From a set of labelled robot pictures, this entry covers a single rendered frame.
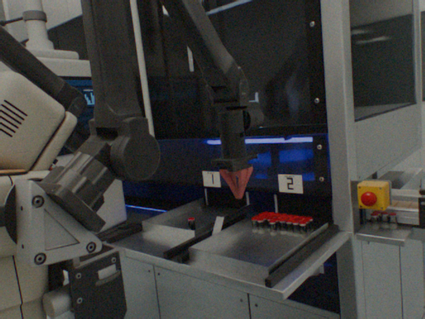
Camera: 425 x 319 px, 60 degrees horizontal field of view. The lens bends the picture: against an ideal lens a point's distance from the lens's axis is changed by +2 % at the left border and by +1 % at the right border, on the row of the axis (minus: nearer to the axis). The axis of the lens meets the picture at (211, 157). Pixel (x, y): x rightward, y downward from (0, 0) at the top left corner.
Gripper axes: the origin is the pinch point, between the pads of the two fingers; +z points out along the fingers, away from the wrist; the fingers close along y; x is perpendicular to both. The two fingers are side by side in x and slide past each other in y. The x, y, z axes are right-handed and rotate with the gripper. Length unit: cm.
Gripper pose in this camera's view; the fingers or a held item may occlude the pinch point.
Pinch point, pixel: (238, 195)
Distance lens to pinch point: 85.9
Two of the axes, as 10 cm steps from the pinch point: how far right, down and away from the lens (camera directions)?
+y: 6.5, -1.7, 7.4
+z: 1.1, 9.9, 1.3
